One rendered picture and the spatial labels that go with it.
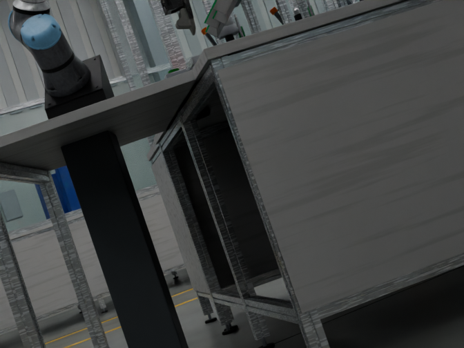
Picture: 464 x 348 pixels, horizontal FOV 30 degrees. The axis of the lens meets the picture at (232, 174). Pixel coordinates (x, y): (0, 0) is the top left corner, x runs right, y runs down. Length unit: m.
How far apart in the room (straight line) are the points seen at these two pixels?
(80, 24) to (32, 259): 4.46
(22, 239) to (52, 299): 0.58
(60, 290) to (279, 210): 5.76
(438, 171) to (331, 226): 0.32
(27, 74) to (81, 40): 0.82
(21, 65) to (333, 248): 9.24
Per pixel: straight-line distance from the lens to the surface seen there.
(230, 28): 2.94
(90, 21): 11.45
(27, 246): 7.77
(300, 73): 2.19
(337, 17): 2.25
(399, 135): 2.24
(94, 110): 2.38
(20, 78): 11.13
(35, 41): 2.72
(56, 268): 7.78
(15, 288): 2.44
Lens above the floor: 0.45
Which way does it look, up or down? 3 degrees up
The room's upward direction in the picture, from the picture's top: 19 degrees counter-clockwise
